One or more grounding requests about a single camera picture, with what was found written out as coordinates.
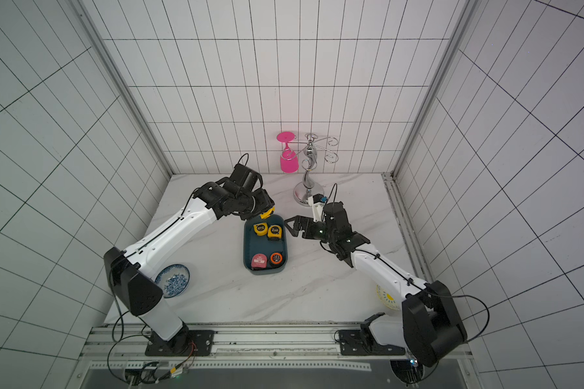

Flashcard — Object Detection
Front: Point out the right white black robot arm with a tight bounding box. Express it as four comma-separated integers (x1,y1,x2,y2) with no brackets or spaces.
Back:
284,202,473,367

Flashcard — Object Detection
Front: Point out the yellow white patterned plate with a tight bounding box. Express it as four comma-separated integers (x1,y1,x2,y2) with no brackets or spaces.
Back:
376,285,401,311

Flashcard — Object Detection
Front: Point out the chrome glass holder stand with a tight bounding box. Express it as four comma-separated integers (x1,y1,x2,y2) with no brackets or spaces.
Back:
294,133,339,207

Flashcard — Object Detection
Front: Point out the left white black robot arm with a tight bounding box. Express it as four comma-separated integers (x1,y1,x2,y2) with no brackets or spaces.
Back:
103,163,275,355

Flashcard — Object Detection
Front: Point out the pink wine glass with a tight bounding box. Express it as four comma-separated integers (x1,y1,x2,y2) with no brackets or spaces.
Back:
277,131,299,173

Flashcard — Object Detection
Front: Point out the aluminium mounting rail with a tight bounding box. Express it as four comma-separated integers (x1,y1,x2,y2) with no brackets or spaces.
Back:
79,322,473,371

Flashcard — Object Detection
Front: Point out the pink tape measure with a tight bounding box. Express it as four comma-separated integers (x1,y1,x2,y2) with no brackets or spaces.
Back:
251,253,269,271

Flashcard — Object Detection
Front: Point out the orange black tape measure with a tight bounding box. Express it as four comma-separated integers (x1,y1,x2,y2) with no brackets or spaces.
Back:
269,252,285,267

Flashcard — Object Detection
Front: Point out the teal plastic storage box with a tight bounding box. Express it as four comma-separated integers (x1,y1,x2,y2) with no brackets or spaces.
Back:
243,214,288,275

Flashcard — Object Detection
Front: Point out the yellow tape measure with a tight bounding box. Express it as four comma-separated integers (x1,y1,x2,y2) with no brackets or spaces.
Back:
253,223,269,237
267,225,283,241
260,207,275,220

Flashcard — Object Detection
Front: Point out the blue white patterned plate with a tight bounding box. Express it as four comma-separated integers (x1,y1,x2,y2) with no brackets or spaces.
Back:
155,264,191,298

